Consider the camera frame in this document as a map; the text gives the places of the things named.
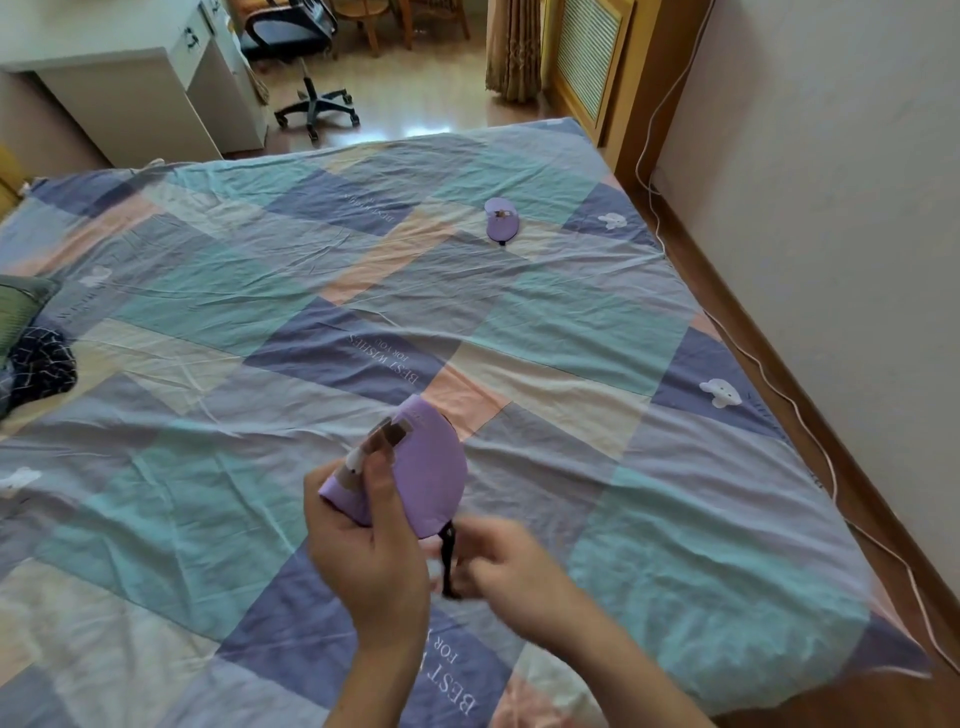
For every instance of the round wicker glass table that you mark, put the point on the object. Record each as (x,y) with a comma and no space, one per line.
(367,19)

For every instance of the person's left hand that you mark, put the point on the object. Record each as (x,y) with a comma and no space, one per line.
(375,577)

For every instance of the patchwork bed sheet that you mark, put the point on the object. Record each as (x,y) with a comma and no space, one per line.
(562,337)

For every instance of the person's left forearm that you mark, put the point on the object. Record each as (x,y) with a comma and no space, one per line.
(379,690)

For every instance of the brown patterned curtain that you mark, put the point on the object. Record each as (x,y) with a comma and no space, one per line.
(514,49)

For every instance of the person's right forearm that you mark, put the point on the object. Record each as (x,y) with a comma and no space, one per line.
(630,675)

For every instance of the dark checked cloth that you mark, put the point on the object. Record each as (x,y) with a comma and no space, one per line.
(41,367)

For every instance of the white desk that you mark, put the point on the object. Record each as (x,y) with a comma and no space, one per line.
(127,105)

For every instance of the wooden radiator cover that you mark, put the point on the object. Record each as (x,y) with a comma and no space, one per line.
(589,52)

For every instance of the black office chair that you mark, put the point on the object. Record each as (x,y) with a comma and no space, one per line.
(315,101)

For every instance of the person's right hand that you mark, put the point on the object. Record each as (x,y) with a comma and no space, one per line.
(517,577)

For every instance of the purple sleep mask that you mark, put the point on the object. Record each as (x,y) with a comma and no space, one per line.
(435,465)
(502,221)

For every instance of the wicker armchair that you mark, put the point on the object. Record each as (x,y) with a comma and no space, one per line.
(435,11)

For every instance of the green grey pillow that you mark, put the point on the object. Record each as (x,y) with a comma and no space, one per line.
(19,307)

